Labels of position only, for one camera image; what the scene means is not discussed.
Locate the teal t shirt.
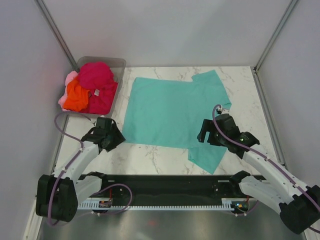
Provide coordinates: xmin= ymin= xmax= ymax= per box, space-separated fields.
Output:
xmin=122 ymin=70 xmax=232 ymax=174

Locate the clear plastic bin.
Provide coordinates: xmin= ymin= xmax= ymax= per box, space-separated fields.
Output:
xmin=61 ymin=56 xmax=126 ymax=115

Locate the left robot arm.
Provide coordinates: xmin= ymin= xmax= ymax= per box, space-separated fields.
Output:
xmin=35 ymin=117 xmax=126 ymax=225

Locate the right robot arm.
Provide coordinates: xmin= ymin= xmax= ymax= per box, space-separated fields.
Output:
xmin=197 ymin=113 xmax=320 ymax=234

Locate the orange t shirt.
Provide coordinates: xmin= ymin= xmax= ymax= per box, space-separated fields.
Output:
xmin=62 ymin=76 xmax=90 ymax=112

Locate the magenta t shirt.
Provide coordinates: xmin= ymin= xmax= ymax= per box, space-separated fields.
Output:
xmin=78 ymin=61 xmax=118 ymax=115

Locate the light pink t shirt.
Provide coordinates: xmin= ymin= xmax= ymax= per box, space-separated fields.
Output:
xmin=58 ymin=70 xmax=78 ymax=109

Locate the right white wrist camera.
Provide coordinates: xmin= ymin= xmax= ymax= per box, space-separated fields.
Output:
xmin=215 ymin=105 xmax=230 ymax=115

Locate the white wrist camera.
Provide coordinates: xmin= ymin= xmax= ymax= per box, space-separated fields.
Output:
xmin=215 ymin=105 xmax=230 ymax=115
xmin=90 ymin=119 xmax=97 ymax=125

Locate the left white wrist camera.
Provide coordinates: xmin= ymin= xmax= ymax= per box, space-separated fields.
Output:
xmin=90 ymin=119 xmax=97 ymax=125

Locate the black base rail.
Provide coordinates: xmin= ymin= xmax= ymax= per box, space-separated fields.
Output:
xmin=74 ymin=174 xmax=268 ymax=207

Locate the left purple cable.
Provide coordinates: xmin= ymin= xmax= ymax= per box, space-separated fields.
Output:
xmin=46 ymin=112 xmax=133 ymax=227

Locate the purple cable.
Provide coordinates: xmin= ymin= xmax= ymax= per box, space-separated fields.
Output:
xmin=211 ymin=103 xmax=320 ymax=233
xmin=46 ymin=112 xmax=133 ymax=227

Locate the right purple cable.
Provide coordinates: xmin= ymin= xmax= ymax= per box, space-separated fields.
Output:
xmin=211 ymin=103 xmax=320 ymax=233

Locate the white slotted cable duct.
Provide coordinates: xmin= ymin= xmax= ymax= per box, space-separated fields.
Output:
xmin=77 ymin=198 xmax=234 ymax=211

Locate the right aluminium frame post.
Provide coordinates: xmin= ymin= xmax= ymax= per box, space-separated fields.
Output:
xmin=251 ymin=0 xmax=300 ymax=75

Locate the aluminium frame post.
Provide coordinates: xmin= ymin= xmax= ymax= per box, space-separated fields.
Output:
xmin=251 ymin=0 xmax=300 ymax=75
xmin=34 ymin=0 xmax=78 ymax=70

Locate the left aluminium frame post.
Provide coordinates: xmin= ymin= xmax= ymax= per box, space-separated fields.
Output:
xmin=34 ymin=0 xmax=78 ymax=70

